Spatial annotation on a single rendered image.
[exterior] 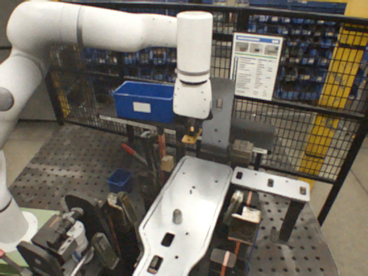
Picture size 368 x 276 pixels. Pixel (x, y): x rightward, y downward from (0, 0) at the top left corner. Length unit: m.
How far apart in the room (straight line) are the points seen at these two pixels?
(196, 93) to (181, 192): 0.40
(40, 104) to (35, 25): 2.74
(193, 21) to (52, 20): 0.30
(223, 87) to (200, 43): 0.37
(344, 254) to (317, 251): 0.99
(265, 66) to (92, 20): 0.81
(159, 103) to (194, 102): 0.55
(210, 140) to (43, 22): 0.76
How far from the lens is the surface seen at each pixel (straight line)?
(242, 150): 1.05
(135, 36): 0.60
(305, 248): 1.26
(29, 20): 0.64
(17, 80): 0.67
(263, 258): 1.17
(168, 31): 0.72
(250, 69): 1.22
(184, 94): 0.68
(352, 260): 2.25
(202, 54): 0.63
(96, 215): 0.73
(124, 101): 1.30
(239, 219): 0.83
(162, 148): 0.98
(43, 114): 3.40
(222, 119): 1.03
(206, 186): 0.96
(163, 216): 0.87
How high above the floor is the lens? 1.68
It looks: 34 degrees down
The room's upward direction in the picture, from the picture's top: straight up
